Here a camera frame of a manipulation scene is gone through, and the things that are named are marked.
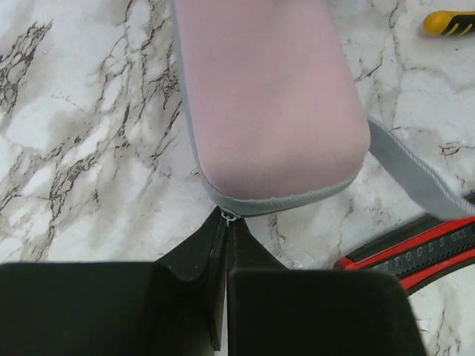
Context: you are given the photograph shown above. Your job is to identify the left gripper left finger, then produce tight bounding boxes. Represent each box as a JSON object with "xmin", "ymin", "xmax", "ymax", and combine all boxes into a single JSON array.
[{"xmin": 1, "ymin": 213, "xmax": 227, "ymax": 355}]

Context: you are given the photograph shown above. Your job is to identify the pink zippered umbrella case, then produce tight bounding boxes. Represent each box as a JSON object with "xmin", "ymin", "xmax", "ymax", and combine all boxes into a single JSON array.
[{"xmin": 171, "ymin": 1, "xmax": 474, "ymax": 220}]

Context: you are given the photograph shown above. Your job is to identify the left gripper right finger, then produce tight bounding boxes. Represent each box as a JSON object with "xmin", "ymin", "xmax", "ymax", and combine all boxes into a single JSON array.
[{"xmin": 227, "ymin": 220, "xmax": 426, "ymax": 356}]

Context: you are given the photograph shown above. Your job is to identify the yellow black needle-nose pliers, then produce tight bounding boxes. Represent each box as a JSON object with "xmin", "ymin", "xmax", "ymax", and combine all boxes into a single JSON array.
[{"xmin": 422, "ymin": 10, "xmax": 475, "ymax": 36}]

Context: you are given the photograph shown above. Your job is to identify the red black utility knife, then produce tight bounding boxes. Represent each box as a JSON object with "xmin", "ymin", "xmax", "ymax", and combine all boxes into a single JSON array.
[{"xmin": 334, "ymin": 215, "xmax": 474, "ymax": 294}]

